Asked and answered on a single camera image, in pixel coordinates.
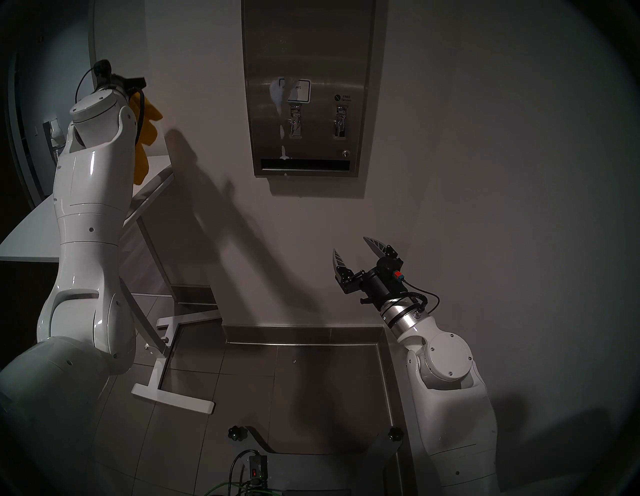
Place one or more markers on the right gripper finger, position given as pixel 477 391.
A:
pixel 345 279
pixel 382 251

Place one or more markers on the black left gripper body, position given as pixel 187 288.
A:
pixel 119 85

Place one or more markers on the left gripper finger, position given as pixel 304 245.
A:
pixel 136 81

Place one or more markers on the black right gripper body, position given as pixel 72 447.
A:
pixel 377 287

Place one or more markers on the yellow microfiber cloth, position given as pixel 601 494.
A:
pixel 147 130

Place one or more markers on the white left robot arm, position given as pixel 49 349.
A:
pixel 85 200

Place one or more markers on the clear spray bottle blue liquid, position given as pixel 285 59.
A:
pixel 57 135

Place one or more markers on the black star knob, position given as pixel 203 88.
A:
pixel 395 434
pixel 237 433

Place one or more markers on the white blue-edged dispenser label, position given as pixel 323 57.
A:
pixel 302 92

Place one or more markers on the white folding table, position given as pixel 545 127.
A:
pixel 25 235

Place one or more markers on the black box red indicator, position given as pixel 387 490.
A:
pixel 257 470

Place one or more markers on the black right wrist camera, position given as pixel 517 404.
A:
pixel 397 276

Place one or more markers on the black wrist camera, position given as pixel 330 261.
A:
pixel 102 69
pixel 397 276

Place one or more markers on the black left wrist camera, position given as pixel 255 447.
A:
pixel 102 69

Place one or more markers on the stainless steel wall dispenser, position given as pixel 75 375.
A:
pixel 325 60

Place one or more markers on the steel robot base plate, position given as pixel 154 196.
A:
pixel 325 475

